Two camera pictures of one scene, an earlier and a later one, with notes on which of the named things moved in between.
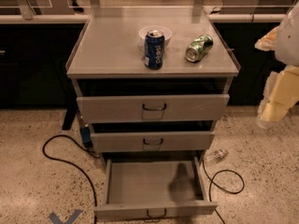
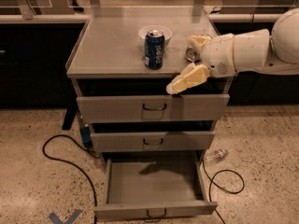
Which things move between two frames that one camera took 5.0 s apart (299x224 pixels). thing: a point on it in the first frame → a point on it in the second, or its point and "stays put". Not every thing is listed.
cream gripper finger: [267, 43] → [202, 39]
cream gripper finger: [281, 93] → [193, 75]
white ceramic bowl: [166, 33] stays put
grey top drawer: [206, 107] stays put
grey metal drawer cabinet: [152, 82] stays put
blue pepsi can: [154, 49] stays put
